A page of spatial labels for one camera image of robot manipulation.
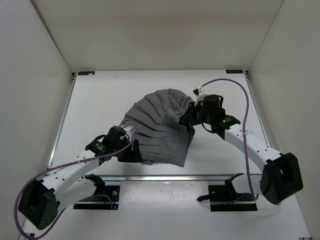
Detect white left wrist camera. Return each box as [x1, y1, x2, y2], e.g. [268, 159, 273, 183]
[123, 125, 137, 137]

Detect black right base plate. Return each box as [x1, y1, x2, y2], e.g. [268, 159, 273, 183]
[196, 185, 258, 212]

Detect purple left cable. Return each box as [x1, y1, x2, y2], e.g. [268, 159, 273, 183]
[13, 127, 140, 238]

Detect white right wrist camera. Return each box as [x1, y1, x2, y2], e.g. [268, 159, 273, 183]
[192, 86, 208, 107]

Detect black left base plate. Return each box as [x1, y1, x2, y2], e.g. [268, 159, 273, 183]
[73, 181, 121, 211]

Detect blue right corner label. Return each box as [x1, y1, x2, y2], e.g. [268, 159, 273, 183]
[225, 69, 243, 74]

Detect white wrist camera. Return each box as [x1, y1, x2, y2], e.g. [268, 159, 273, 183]
[192, 86, 208, 107]
[123, 125, 137, 137]

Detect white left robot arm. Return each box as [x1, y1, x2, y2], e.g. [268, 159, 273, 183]
[17, 125, 143, 230]

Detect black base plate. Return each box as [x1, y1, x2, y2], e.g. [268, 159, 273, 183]
[73, 181, 121, 211]
[196, 185, 258, 212]

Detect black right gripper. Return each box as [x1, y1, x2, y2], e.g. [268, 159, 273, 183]
[180, 101, 213, 127]

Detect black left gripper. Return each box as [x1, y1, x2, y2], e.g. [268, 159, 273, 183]
[114, 137, 144, 162]

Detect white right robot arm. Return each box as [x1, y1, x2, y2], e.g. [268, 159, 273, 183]
[180, 90, 304, 205]

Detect blue left corner label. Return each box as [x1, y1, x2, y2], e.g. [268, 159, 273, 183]
[77, 71, 95, 76]

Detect grey pleated skirt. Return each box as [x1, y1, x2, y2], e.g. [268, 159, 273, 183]
[121, 88, 195, 167]

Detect aluminium front rail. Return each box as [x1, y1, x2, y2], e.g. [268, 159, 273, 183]
[100, 174, 231, 182]

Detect blue corner label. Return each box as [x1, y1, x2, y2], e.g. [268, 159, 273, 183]
[77, 71, 95, 76]
[225, 69, 243, 74]

